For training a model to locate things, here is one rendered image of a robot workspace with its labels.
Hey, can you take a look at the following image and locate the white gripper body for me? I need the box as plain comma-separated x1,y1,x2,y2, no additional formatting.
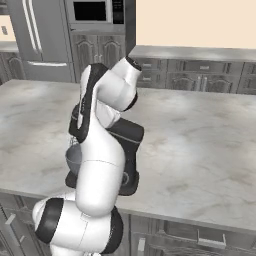
98,103,123,130

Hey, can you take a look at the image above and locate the black stand mixer head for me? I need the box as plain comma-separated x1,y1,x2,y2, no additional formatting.
68,102,145,158

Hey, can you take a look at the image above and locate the grey mixer bowl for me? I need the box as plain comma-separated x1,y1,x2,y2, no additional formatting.
65,142,83,176

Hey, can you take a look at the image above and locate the tall dark grey cupboard run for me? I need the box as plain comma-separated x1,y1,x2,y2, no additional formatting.
67,0,137,84

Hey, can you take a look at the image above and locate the long dark grey cupboard run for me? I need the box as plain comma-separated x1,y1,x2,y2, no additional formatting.
127,45,256,96

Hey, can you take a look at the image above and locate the grey fridge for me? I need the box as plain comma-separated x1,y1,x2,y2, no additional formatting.
6,0,76,83

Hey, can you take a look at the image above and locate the grey microwave oven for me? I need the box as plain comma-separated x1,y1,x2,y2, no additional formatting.
64,0,127,26

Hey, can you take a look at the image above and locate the small dark grey cupboard run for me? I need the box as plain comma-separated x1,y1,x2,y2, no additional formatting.
0,41,26,85

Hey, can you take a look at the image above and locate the dark grey drawer front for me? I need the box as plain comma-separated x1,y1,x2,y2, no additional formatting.
162,219,256,250

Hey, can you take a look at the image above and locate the dark grey cupboard door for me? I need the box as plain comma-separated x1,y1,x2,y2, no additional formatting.
0,199,51,256
130,231,256,256

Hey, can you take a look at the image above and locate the grey cupboard door handle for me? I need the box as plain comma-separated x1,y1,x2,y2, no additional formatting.
136,237,147,256
4,213,26,244

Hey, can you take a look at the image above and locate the grey drawer handle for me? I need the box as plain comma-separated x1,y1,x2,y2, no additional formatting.
196,229,228,250

